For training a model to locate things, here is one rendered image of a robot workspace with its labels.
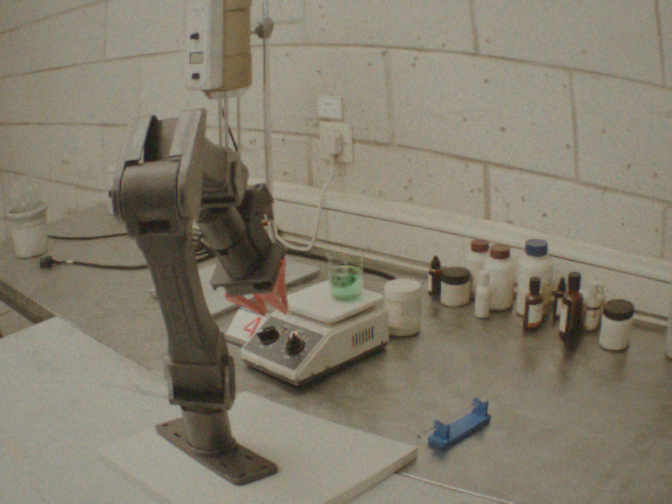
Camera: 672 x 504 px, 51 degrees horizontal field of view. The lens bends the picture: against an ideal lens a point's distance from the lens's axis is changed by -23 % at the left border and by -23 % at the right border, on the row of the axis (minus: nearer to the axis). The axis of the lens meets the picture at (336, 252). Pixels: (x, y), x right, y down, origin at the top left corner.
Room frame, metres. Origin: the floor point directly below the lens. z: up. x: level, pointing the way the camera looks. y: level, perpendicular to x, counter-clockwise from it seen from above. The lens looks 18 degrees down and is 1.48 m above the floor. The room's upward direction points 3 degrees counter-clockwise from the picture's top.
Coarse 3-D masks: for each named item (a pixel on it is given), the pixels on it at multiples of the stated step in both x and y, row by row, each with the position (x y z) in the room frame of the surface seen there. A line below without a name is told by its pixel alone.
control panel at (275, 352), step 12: (264, 324) 1.26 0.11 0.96; (276, 324) 1.25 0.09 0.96; (288, 324) 1.24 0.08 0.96; (288, 336) 1.22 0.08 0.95; (300, 336) 1.21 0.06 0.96; (312, 336) 1.20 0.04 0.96; (252, 348) 1.22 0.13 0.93; (264, 348) 1.21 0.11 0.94; (276, 348) 1.21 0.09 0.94; (312, 348) 1.18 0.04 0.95; (276, 360) 1.18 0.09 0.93; (288, 360) 1.17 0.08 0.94; (300, 360) 1.16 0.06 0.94
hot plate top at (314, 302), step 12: (312, 288) 1.33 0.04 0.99; (324, 288) 1.33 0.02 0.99; (288, 300) 1.28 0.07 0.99; (300, 300) 1.28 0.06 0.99; (312, 300) 1.28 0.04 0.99; (324, 300) 1.28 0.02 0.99; (360, 300) 1.27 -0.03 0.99; (372, 300) 1.27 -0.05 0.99; (300, 312) 1.24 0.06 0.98; (312, 312) 1.23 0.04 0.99; (324, 312) 1.23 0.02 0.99; (336, 312) 1.23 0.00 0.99; (348, 312) 1.23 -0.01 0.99
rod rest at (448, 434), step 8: (480, 408) 0.99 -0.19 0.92; (464, 416) 1.00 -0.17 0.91; (472, 416) 1.00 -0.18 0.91; (480, 416) 0.99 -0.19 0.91; (488, 416) 0.99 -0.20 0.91; (448, 424) 0.94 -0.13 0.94; (456, 424) 0.98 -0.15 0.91; (464, 424) 0.97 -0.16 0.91; (472, 424) 0.97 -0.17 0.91; (480, 424) 0.98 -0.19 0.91; (440, 432) 0.94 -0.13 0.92; (448, 432) 0.94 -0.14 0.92; (456, 432) 0.95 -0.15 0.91; (464, 432) 0.95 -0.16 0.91; (432, 440) 0.94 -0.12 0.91; (440, 440) 0.94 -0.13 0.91; (448, 440) 0.93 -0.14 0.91; (456, 440) 0.94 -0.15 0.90
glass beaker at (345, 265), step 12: (336, 252) 1.30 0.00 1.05; (348, 252) 1.31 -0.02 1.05; (360, 252) 1.29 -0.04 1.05; (336, 264) 1.26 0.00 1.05; (348, 264) 1.26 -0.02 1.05; (360, 264) 1.27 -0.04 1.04; (336, 276) 1.26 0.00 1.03; (348, 276) 1.26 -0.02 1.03; (360, 276) 1.27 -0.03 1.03; (336, 288) 1.26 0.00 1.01; (348, 288) 1.26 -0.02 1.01; (360, 288) 1.27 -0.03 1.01; (336, 300) 1.26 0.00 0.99; (348, 300) 1.26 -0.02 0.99
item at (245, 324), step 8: (240, 312) 1.37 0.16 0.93; (248, 312) 1.37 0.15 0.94; (240, 320) 1.36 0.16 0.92; (248, 320) 1.35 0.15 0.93; (256, 320) 1.35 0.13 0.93; (264, 320) 1.34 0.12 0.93; (232, 328) 1.35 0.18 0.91; (240, 328) 1.35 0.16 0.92; (248, 328) 1.34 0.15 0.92; (256, 328) 1.33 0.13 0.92; (248, 336) 1.33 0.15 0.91
